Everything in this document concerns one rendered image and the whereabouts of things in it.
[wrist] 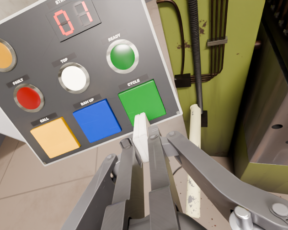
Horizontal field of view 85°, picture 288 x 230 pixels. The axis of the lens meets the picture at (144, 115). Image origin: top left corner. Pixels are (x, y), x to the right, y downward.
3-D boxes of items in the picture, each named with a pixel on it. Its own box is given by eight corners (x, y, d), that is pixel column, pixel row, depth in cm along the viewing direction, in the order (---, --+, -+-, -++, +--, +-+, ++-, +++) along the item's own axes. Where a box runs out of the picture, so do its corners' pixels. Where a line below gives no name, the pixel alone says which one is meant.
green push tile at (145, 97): (167, 113, 31) (154, 79, 29) (132, 127, 32) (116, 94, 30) (165, 111, 33) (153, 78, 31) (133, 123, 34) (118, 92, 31)
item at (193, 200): (201, 219, 50) (201, 218, 46) (184, 216, 52) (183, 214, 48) (202, 110, 74) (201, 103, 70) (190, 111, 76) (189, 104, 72)
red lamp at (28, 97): (41, 111, 30) (21, 96, 27) (26, 111, 32) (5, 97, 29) (50, 98, 32) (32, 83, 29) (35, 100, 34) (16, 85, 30)
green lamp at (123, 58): (136, 70, 28) (127, 49, 25) (114, 73, 30) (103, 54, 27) (140, 60, 30) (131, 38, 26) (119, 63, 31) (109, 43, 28)
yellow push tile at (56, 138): (79, 148, 34) (61, 118, 31) (49, 159, 35) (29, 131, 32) (82, 143, 35) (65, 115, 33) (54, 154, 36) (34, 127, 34)
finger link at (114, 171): (141, 169, 14) (112, 179, 15) (141, 141, 19) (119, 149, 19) (135, 156, 14) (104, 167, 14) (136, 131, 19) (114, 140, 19)
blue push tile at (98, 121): (121, 131, 33) (105, 99, 30) (90, 143, 33) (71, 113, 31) (122, 128, 34) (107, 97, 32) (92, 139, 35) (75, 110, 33)
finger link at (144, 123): (139, 138, 15) (146, 135, 15) (139, 113, 22) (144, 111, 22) (150, 161, 16) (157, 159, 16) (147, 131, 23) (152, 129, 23)
